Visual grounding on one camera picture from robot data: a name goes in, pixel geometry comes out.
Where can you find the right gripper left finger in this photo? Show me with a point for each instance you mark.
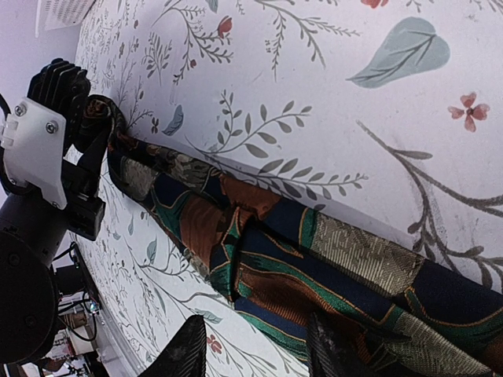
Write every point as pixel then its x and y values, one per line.
pixel 185 354

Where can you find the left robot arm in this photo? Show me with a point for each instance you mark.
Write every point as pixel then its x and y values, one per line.
pixel 31 233

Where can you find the floral tablecloth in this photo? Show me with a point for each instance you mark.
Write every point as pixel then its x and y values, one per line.
pixel 385 115

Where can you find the front metal rail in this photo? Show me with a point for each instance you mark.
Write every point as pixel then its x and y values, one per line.
pixel 111 350

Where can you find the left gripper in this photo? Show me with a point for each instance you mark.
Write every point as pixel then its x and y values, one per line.
pixel 63 87

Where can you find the brown green patterned tie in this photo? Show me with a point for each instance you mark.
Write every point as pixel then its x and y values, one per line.
pixel 277 262

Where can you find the white plastic basket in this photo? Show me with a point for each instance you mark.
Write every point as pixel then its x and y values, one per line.
pixel 57 14

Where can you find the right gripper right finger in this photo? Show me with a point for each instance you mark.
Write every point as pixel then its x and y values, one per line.
pixel 328 352

